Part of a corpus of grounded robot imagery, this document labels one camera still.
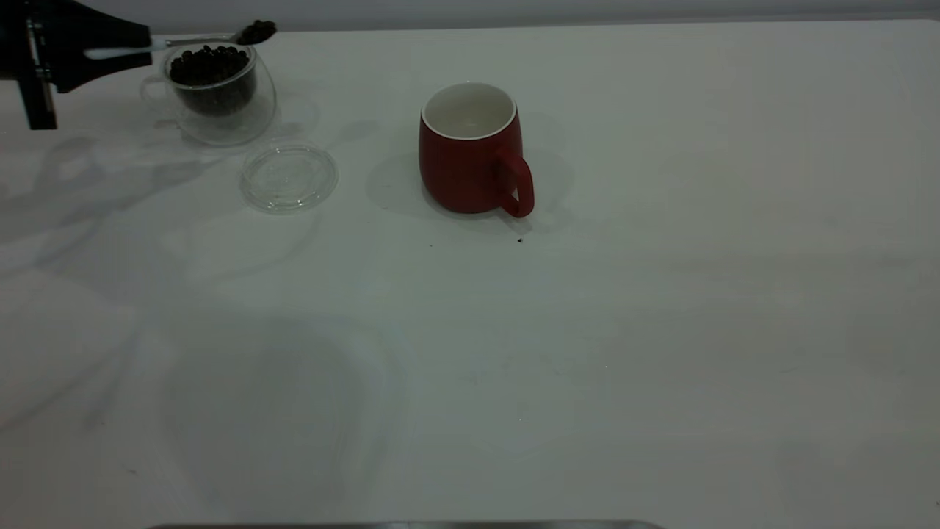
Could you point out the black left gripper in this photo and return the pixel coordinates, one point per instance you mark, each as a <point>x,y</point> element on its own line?
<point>29,44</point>

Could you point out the clear double-wall glass cup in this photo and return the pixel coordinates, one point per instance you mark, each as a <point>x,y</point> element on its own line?
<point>242,125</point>

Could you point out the red ceramic mug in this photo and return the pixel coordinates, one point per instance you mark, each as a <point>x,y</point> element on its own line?
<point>463,173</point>

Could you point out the clear round glass lid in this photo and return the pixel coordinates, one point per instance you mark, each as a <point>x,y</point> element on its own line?
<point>288,180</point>

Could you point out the coffee bean pile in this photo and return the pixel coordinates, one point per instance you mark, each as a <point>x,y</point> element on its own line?
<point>209,73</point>

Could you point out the small coffee bean heap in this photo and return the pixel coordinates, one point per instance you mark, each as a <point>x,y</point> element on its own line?
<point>257,31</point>

